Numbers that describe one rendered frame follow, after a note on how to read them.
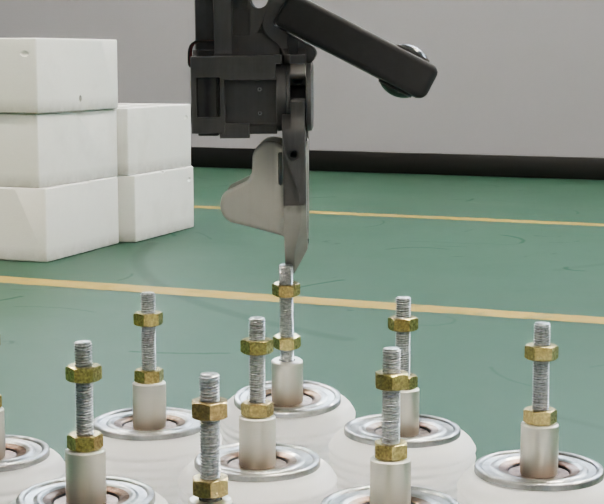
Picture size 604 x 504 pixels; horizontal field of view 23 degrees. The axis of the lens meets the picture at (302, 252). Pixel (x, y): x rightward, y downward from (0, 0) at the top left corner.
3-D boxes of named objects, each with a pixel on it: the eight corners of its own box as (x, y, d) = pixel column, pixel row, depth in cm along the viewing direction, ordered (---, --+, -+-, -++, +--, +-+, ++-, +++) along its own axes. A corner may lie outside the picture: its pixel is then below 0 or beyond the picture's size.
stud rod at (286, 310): (296, 369, 102) (295, 265, 100) (284, 372, 101) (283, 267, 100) (289, 366, 103) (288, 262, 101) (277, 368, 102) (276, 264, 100)
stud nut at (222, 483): (183, 495, 70) (183, 478, 70) (201, 486, 72) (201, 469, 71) (219, 501, 69) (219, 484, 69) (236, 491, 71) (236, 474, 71)
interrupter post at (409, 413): (397, 430, 96) (398, 381, 96) (427, 436, 95) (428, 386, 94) (376, 437, 95) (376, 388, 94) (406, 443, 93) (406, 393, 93)
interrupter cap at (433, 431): (389, 417, 100) (389, 407, 100) (482, 435, 95) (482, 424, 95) (320, 439, 94) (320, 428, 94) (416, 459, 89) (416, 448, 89)
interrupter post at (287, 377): (295, 412, 101) (294, 366, 100) (264, 407, 102) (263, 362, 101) (310, 402, 103) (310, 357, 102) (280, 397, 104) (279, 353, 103)
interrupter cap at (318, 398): (312, 428, 98) (311, 418, 98) (214, 413, 101) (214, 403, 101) (358, 396, 104) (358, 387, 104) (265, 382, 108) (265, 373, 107)
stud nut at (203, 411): (183, 418, 70) (182, 401, 69) (200, 411, 71) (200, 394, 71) (218, 423, 69) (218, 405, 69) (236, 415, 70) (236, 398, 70)
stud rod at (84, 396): (98, 477, 80) (95, 341, 79) (82, 480, 79) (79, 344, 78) (89, 473, 80) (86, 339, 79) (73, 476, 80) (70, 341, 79)
